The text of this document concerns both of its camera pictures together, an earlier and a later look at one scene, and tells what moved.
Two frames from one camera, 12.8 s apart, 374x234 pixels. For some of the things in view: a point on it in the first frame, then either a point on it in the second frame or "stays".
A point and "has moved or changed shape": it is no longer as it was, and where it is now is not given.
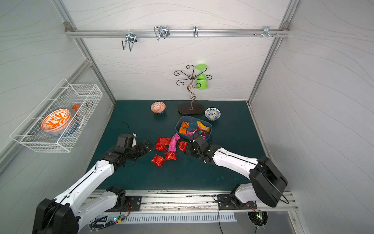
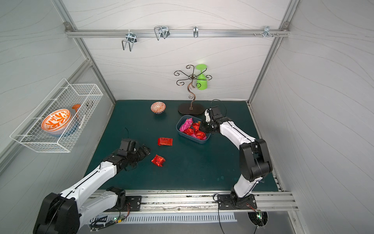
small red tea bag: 171,155 has moved or changed shape
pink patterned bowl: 158,107 stays
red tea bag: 160,146 to 196,126
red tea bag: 158,160 stays
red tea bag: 182,146 to 189,131
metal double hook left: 131,39 stays
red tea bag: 165,141 stays
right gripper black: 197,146 to 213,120
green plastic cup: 201,84 stays
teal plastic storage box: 186,126 stays
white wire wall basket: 54,123 stays
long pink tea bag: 173,144 to 187,124
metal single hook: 196,31 stays
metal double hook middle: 162,31 stays
